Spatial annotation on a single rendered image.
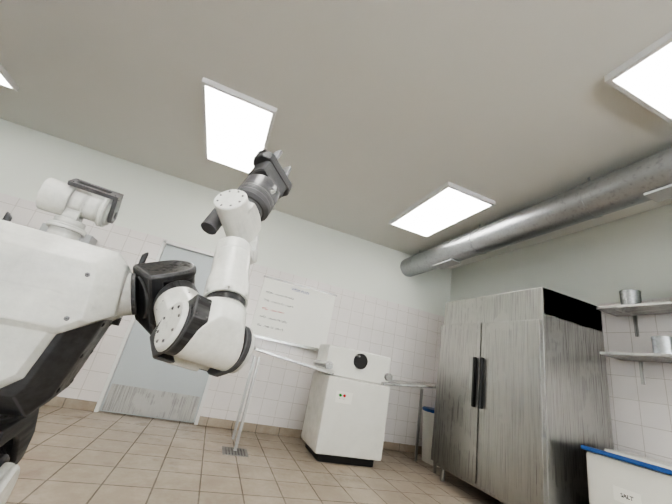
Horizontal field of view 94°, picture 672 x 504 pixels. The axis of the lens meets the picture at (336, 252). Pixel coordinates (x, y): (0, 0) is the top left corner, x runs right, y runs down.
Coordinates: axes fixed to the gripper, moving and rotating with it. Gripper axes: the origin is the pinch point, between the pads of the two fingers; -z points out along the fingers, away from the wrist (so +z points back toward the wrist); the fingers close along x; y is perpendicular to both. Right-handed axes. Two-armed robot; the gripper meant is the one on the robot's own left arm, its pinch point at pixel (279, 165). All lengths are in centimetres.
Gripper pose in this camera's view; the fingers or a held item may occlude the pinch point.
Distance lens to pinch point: 85.5
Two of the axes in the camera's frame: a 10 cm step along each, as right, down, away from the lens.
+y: -8.7, 1.3, 4.7
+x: -4.1, -7.0, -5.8
